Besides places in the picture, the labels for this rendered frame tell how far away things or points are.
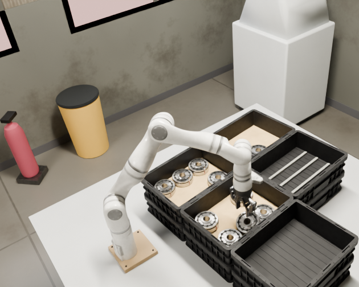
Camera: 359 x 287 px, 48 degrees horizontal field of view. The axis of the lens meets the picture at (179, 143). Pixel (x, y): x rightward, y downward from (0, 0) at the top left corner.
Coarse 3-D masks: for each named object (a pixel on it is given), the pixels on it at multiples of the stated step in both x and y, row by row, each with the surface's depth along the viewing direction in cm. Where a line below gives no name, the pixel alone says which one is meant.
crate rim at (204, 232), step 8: (232, 176) 187; (216, 184) 184; (272, 184) 180; (208, 192) 180; (288, 200) 171; (184, 208) 174; (280, 208) 168; (184, 216) 172; (192, 224) 169; (200, 224) 166; (208, 232) 162; (248, 232) 160; (216, 240) 159; (240, 240) 158; (224, 248) 156
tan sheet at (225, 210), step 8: (224, 200) 189; (256, 200) 187; (264, 200) 186; (216, 208) 186; (224, 208) 185; (232, 208) 185; (240, 208) 184; (224, 216) 181; (232, 216) 181; (224, 224) 178; (232, 224) 177; (216, 232) 175
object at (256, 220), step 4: (244, 212) 174; (252, 212) 173; (240, 216) 174; (244, 216) 173; (252, 216) 172; (256, 216) 171; (236, 220) 174; (240, 220) 173; (256, 220) 171; (236, 224) 173; (240, 224) 172; (252, 224) 170; (256, 224) 169; (240, 228) 171; (244, 228) 170; (248, 228) 170; (244, 232) 169
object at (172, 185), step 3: (162, 180) 200; (165, 180) 200; (168, 180) 200; (156, 183) 199; (159, 183) 199; (171, 183) 198; (156, 186) 198; (159, 186) 197; (171, 186) 196; (174, 186) 196; (159, 189) 195; (168, 189) 195; (171, 189) 195; (162, 192) 193; (165, 192) 193; (168, 192) 193
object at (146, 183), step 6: (186, 150) 206; (174, 156) 203; (168, 162) 200; (156, 168) 198; (228, 174) 189; (144, 180) 191; (150, 186) 188; (210, 186) 184; (156, 192) 184; (204, 192) 181; (162, 198) 181; (192, 198) 179; (168, 204) 180; (174, 204) 177; (186, 204) 176; (174, 210) 177
